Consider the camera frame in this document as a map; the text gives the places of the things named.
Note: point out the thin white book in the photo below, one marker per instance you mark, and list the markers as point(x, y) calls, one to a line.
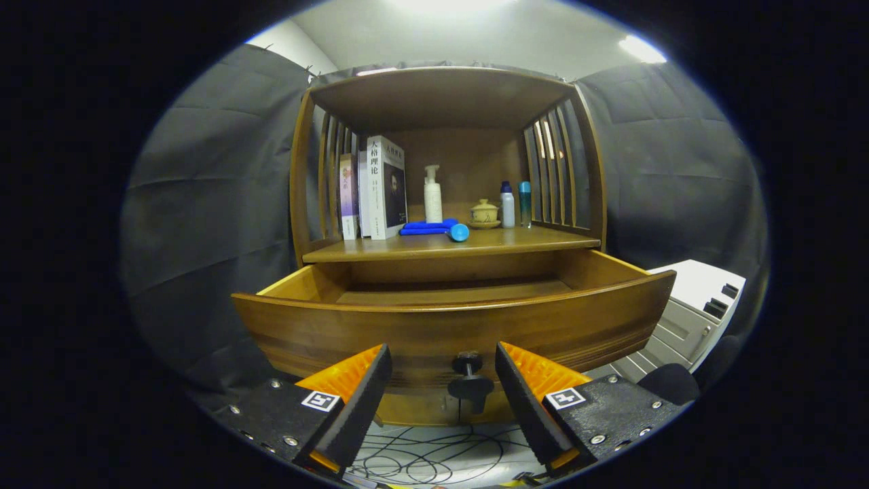
point(363, 197)

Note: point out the white bottle dark blue cap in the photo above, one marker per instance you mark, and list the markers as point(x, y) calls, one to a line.
point(507, 207)

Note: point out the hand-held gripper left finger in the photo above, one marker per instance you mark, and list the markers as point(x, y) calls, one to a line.
point(356, 407)

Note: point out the teal clear bottle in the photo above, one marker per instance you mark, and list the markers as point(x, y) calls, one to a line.
point(525, 204)

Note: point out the large ceiling lamp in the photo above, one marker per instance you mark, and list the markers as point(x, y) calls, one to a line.
point(448, 3)

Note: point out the folded blue cloth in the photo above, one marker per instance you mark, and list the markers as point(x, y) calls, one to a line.
point(417, 229)

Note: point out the beige lidded teacup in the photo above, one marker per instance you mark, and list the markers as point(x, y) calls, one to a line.
point(484, 212)

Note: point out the purple and white book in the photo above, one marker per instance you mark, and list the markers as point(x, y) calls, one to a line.
point(348, 197)

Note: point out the black drawer knob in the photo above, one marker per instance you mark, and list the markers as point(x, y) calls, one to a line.
point(470, 388)

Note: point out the wooden countertop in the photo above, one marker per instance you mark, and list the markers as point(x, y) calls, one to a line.
point(489, 241)

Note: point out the blue and white cosmetic tube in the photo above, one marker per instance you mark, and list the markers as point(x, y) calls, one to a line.
point(460, 233)

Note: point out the beige saucer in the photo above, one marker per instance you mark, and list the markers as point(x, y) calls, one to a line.
point(484, 225)

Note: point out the ceiling light strip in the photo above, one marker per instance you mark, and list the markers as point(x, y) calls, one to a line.
point(641, 49)

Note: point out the white drawer unit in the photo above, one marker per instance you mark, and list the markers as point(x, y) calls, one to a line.
point(692, 285)

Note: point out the white pump bottle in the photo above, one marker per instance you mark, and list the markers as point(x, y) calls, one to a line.
point(433, 200)

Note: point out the brown wooden drawer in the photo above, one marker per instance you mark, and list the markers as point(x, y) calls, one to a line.
point(421, 333)

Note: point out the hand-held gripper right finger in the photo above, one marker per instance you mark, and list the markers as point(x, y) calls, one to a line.
point(529, 407)

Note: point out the large white portrait book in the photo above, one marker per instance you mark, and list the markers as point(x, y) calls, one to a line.
point(387, 190)

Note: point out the brown wooden cabinet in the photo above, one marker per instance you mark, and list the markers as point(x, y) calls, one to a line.
point(441, 95)

